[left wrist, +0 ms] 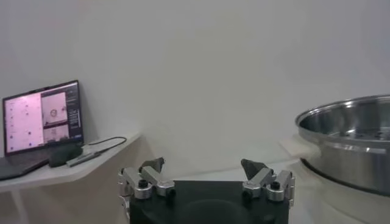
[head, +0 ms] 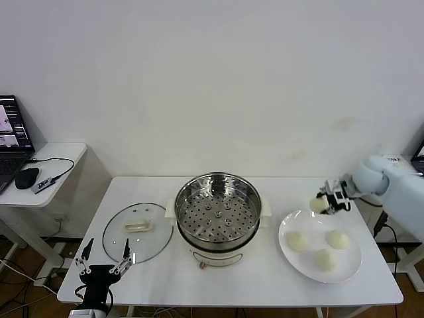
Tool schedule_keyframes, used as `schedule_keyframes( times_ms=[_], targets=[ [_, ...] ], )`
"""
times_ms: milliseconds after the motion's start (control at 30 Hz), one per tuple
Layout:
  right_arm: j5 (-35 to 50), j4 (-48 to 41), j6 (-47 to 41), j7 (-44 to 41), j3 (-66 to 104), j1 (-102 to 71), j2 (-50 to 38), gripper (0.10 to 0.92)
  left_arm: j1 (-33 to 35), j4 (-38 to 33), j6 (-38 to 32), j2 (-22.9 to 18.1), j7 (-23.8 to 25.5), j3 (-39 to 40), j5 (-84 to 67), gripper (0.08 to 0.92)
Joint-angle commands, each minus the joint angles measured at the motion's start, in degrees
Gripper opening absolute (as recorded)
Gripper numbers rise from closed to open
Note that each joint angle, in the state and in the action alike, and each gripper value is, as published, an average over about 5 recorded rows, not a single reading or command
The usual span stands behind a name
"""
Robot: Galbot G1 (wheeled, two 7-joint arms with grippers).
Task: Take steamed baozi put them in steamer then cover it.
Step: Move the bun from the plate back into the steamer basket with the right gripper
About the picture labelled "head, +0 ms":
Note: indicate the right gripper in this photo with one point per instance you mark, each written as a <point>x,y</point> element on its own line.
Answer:
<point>341,193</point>

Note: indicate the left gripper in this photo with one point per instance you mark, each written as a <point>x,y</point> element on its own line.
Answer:
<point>97,278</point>

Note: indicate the white steamed baozi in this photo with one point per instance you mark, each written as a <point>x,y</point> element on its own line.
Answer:
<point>316,204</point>
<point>297,240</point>
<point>338,238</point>
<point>326,260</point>

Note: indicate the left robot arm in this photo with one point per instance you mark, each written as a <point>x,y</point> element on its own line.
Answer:
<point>87,313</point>

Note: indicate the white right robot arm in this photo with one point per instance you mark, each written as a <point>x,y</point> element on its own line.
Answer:
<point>397,185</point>

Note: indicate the stainless steel steamer basket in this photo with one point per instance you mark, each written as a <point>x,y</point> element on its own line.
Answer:
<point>218,215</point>

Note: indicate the white round plate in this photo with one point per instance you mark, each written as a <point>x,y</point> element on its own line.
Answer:
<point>298,265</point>

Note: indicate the grey external drive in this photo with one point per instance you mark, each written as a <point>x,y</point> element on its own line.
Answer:
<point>42,185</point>

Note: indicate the white side table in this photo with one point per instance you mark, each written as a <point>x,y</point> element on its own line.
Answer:
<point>63,155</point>

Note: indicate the black computer mouse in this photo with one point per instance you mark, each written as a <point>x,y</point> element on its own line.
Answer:
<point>26,178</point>

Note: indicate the cream electric cooker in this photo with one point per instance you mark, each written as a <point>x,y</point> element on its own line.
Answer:
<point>218,256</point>

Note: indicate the white wall socket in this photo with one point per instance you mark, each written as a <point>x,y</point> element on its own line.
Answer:
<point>62,218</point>

